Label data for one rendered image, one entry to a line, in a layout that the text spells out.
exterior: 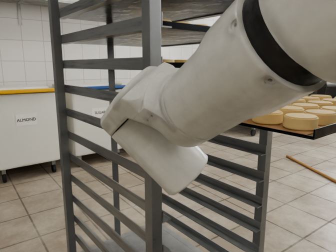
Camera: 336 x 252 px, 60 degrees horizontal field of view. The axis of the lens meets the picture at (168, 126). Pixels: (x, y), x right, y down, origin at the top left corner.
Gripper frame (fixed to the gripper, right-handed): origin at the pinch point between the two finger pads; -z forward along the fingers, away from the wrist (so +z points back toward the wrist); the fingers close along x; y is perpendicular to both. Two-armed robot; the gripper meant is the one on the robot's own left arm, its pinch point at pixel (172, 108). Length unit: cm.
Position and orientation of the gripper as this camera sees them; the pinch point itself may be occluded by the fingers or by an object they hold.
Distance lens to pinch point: 56.6
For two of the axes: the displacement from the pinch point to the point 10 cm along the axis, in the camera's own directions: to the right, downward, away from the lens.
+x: 0.1, -9.8, -2.1
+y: -9.9, -0.3, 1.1
